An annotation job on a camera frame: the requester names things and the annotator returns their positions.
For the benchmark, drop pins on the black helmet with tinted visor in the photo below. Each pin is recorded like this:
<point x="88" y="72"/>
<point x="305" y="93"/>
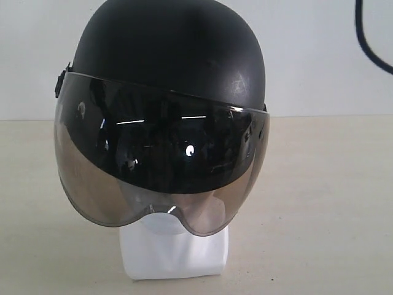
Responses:
<point x="162" y="110"/>

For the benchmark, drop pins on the white mannequin head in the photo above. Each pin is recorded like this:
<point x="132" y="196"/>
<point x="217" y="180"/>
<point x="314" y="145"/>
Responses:
<point x="175" y="235"/>

